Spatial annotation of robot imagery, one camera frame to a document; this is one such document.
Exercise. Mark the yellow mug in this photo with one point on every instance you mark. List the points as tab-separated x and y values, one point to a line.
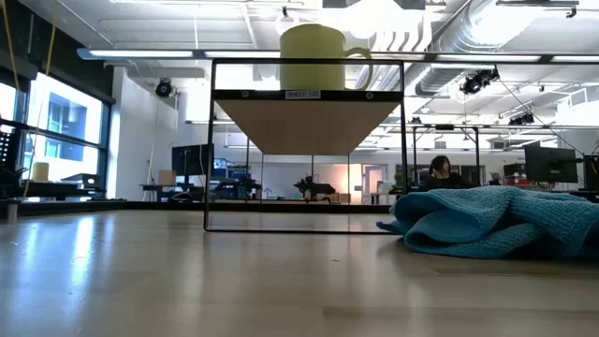
311	42

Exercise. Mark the white shelf label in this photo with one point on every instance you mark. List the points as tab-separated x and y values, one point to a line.
302	94

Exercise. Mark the black background robot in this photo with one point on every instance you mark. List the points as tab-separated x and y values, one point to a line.
313	188

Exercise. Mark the black monitor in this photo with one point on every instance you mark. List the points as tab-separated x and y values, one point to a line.
192	159
550	164

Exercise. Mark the cardboard box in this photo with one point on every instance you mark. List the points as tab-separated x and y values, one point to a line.
167	178

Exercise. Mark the person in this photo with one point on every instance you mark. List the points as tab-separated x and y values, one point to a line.
442	178

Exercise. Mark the long ceiling light bar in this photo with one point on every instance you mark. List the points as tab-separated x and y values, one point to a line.
140	54

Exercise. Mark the black track light cluster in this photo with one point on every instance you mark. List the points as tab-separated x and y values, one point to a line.
477	80

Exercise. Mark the blue cloth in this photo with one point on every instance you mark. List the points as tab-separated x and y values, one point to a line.
491	220

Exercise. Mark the pale yellow cylinder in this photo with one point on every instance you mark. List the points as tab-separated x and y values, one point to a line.
40	171

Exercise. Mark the wooden shelf with black frame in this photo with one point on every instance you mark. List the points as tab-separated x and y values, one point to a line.
304	126

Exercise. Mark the black metal stand frame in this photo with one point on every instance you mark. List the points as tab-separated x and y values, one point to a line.
444	127

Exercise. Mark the black hanging camera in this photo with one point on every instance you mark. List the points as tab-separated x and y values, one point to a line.
164	88

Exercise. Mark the silver ventilation duct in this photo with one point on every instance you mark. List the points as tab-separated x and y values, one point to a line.
468	28

